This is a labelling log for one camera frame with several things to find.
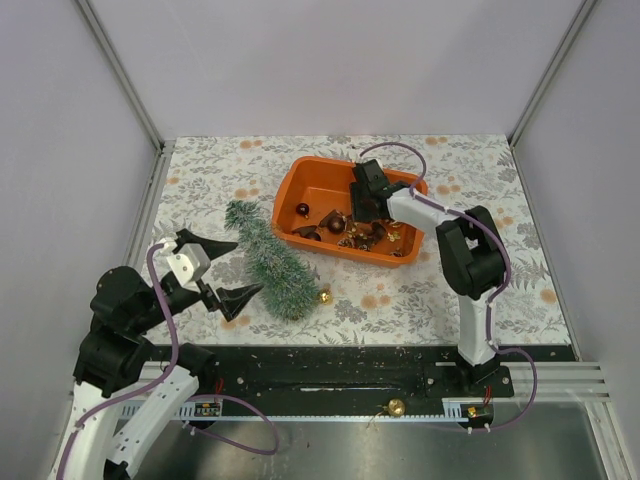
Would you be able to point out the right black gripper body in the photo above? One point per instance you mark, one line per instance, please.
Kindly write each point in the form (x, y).
(364, 206)

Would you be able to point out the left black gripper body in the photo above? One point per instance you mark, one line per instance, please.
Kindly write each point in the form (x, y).
(205, 288)

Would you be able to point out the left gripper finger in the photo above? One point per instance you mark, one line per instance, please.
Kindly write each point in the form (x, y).
(233, 301)
(212, 248)

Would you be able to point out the brown ribbon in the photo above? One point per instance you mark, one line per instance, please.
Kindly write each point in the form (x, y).
(357, 235)

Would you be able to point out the small frosted christmas tree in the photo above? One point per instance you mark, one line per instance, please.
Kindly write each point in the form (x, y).
(290, 292)

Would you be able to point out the orange plastic tray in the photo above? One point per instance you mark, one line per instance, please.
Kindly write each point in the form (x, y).
(312, 212)

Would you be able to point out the gold flower ornament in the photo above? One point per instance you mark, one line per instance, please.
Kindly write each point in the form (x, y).
(325, 296)

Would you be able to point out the small gold bauble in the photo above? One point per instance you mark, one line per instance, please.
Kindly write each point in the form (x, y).
(394, 408)

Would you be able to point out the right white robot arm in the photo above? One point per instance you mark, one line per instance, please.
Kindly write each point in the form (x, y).
(473, 258)

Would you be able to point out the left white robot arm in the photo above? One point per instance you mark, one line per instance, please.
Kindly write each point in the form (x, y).
(132, 375)

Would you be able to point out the brown bauble near tree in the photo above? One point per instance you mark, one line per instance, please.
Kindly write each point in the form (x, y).
(312, 234)

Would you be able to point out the dark glossy bauble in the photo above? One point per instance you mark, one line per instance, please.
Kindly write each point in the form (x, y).
(302, 209)

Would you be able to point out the floral patterned table mat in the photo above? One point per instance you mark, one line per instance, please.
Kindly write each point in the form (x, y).
(386, 285)

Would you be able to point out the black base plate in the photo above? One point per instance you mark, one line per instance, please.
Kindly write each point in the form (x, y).
(332, 381)

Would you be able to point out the aluminium frame rail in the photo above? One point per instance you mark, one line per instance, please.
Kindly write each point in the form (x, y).
(98, 31)

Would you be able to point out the white slotted cable duct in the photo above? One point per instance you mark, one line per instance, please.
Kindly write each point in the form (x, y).
(189, 411)

